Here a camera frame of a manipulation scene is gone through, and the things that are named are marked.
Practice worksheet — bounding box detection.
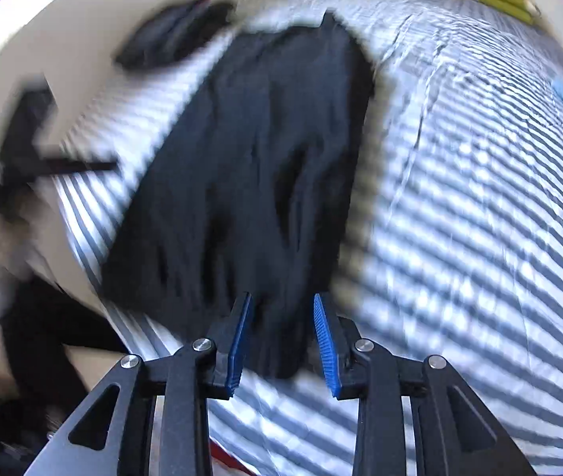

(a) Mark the folded black clothes pile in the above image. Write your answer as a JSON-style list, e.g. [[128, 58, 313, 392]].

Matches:
[[115, 0, 235, 70]]

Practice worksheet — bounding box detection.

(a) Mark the blue white striped bed quilt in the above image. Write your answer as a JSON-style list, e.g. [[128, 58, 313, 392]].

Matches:
[[53, 0, 563, 476]]

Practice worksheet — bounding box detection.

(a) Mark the black garment with yellow stripes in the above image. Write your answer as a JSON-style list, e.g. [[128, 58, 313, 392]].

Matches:
[[100, 10, 376, 380]]

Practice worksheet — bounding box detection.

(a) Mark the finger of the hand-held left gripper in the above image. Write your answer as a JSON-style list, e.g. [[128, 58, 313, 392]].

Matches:
[[38, 159, 119, 180]]

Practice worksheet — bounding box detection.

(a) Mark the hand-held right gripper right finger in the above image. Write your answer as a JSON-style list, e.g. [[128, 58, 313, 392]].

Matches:
[[313, 292, 540, 476]]

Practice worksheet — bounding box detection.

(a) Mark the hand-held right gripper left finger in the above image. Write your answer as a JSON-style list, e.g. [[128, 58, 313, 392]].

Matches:
[[23, 292, 255, 476]]

